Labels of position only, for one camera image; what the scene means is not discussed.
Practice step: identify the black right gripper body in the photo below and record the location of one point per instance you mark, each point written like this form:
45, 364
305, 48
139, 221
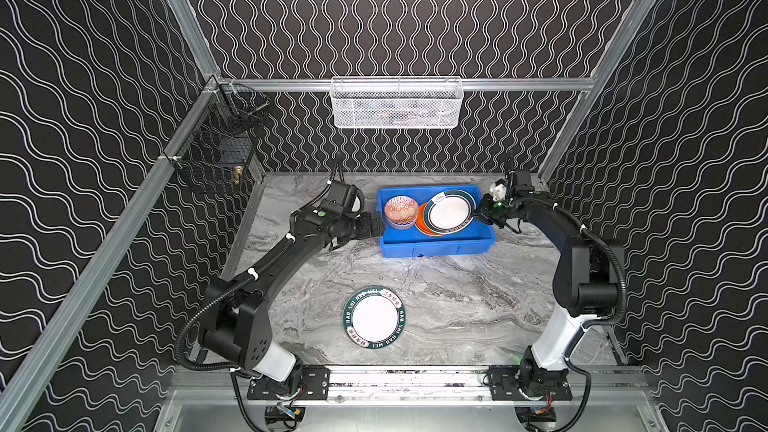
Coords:
489, 210

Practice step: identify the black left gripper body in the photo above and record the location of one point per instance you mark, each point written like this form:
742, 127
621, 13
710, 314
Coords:
369, 225

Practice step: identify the orange patterned ceramic bowl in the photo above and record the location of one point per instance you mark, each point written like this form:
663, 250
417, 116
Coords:
401, 208

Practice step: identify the white plate green red rim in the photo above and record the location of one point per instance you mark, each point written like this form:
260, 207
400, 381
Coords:
449, 212

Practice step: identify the lavender ceramic bowl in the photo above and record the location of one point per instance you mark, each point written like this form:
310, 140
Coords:
401, 225

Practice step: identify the green rim lettered plate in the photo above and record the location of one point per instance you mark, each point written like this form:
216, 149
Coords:
374, 317

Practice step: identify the orange plate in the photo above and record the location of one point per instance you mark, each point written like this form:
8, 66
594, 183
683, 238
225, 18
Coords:
421, 225

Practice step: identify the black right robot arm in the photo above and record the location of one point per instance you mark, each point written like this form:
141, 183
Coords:
590, 281

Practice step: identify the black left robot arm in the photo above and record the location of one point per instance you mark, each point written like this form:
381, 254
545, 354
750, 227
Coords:
232, 329

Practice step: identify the white wire mesh basket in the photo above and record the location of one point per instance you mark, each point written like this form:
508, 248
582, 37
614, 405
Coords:
396, 102

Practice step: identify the black wire basket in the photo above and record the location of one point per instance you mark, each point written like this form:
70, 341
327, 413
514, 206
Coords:
216, 158

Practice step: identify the metal base rail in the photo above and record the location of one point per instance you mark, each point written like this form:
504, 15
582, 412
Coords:
414, 398

